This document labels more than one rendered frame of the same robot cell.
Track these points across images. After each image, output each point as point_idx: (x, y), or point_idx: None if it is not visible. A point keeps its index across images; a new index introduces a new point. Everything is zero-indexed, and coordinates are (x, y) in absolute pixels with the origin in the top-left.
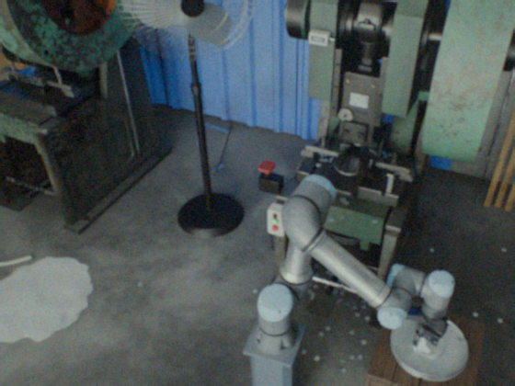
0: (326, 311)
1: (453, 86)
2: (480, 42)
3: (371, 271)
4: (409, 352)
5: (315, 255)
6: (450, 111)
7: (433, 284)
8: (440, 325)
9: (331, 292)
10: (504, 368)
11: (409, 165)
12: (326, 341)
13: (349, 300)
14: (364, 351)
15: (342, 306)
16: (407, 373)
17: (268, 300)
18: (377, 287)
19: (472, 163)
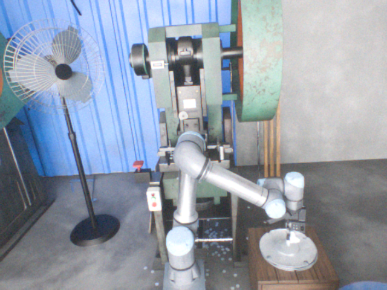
0: (204, 258)
1: (257, 56)
2: (265, 25)
3: (218, 230)
4: (278, 256)
5: (209, 177)
6: (258, 74)
7: (291, 180)
8: (303, 214)
9: (202, 246)
10: (329, 260)
11: (228, 142)
12: (210, 283)
13: (213, 251)
14: (238, 281)
15: (210, 257)
16: (285, 271)
17: (175, 239)
18: (259, 188)
19: (273, 115)
